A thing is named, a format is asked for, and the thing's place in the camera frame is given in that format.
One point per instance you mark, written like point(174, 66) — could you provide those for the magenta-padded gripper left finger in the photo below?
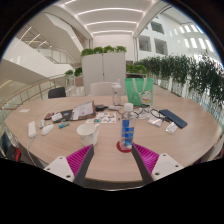
point(80, 160)

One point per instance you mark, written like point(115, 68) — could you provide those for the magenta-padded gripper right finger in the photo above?
point(145, 159)

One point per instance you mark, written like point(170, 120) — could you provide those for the clear blue-labelled water bottle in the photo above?
point(127, 131)

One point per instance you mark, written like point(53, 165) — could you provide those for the white cup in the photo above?
point(86, 135)

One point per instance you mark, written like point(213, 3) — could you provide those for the flat round red coaster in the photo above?
point(119, 148)

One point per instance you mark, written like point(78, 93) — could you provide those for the small teal box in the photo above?
point(64, 125)

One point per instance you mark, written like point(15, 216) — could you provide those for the small white box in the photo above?
point(155, 121)

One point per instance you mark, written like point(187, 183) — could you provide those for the white packet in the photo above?
point(172, 127)

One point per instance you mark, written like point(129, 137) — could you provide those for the white computer mouse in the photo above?
point(47, 129)

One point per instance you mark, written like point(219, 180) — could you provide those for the black notebook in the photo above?
point(66, 115)

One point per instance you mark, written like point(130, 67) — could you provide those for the colourful sticker sheet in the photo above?
point(103, 118)

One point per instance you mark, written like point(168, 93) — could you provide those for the open paper booklet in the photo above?
point(83, 110)

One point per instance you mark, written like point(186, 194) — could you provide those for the dark red phone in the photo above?
point(49, 116)

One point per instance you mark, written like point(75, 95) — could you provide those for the small black block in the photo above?
point(100, 107)

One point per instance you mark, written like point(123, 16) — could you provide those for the white power strip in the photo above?
point(32, 129)

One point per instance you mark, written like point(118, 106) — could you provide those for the green tote bag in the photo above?
point(136, 91)

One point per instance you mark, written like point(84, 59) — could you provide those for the clear pump bottle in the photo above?
point(116, 95)

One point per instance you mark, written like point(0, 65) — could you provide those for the red and black chair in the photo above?
point(10, 150)

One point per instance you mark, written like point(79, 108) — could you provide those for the white chair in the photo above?
point(101, 89)

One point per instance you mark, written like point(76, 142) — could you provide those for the white paper slip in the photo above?
point(24, 110)

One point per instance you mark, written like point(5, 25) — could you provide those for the wooden handrail glass railing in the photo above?
point(26, 91)

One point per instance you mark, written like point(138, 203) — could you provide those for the shelf unit with plants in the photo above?
point(136, 69)

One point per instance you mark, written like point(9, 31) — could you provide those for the white cabinet topped with plants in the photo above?
point(103, 71)

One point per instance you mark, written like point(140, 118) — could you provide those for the row of green plants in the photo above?
point(190, 73)

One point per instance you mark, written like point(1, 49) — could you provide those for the white staircase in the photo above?
point(50, 40)

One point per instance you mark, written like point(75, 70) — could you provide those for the ceiling light strips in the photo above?
point(110, 16)

